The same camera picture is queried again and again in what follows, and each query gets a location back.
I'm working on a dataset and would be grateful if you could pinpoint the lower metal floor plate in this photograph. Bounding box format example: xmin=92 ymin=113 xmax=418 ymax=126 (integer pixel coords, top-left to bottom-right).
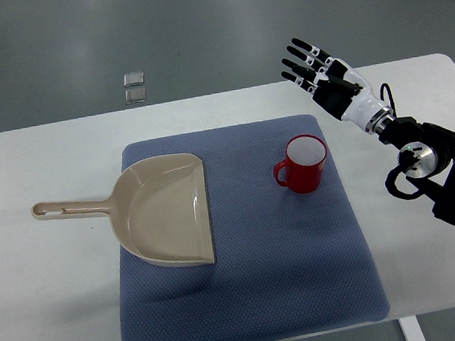
xmin=124 ymin=87 xmax=147 ymax=104

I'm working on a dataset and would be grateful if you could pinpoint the blue-grey fabric mat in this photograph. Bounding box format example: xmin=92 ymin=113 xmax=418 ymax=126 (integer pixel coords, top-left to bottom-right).
xmin=120 ymin=115 xmax=390 ymax=341

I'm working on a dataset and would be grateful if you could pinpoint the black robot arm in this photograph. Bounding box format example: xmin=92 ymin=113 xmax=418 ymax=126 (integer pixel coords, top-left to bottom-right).
xmin=375 ymin=83 xmax=455 ymax=226

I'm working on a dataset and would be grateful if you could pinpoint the beige plastic dustpan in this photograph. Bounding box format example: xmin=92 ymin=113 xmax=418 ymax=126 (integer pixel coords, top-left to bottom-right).
xmin=31 ymin=152 xmax=216 ymax=267

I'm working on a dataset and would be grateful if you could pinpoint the metal floor plate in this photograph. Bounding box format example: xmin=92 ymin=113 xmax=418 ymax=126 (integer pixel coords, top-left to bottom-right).
xmin=124 ymin=87 xmax=147 ymax=104
xmin=123 ymin=71 xmax=144 ymax=87

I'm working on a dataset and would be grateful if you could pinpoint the upper metal floor plate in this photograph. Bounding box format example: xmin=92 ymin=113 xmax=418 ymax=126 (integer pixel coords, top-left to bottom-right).
xmin=123 ymin=71 xmax=144 ymax=87

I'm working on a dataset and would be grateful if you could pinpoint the red mug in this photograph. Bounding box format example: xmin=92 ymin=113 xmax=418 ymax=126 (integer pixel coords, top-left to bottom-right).
xmin=273 ymin=134 xmax=328 ymax=194

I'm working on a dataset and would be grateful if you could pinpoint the white table leg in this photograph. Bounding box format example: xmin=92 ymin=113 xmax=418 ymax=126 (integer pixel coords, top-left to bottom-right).
xmin=398 ymin=315 xmax=426 ymax=341

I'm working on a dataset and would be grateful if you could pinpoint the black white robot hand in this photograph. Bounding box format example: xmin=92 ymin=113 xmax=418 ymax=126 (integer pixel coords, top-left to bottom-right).
xmin=281 ymin=38 xmax=395 ymax=134

